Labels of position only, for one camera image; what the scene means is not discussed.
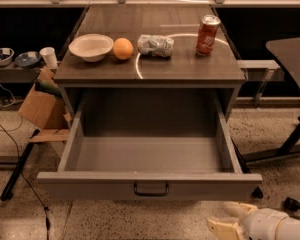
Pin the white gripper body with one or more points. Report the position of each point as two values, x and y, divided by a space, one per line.
260 224

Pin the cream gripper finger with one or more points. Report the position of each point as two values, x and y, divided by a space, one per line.
238 209
226 228

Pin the grey top drawer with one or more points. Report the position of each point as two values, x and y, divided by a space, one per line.
132 148

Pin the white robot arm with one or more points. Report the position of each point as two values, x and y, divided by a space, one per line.
289 228

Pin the grey drawer cabinet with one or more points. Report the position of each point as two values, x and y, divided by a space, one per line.
185 68

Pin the crumpled chip bag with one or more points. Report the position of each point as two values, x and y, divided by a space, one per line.
155 45

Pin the red soda can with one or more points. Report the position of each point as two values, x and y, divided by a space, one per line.
209 25

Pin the orange fruit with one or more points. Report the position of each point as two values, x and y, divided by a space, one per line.
123 49

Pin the cardboard box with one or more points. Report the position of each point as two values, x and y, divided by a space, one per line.
47 113

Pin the white bowl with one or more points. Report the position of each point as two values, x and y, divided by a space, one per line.
91 47

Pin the black table leg left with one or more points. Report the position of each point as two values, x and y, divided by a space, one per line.
7 192

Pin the white paper cup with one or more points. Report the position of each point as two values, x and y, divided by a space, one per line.
49 57

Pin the blue patterned bowl right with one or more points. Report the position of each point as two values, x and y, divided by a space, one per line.
28 59

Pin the blue patterned bowl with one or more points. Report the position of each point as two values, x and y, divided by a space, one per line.
6 56
28 59

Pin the grey low shelf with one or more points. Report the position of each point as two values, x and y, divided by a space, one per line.
15 74

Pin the blue patterned bowl left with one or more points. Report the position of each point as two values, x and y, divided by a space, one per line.
6 56

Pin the green handled tool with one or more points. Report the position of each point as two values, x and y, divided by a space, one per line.
45 87

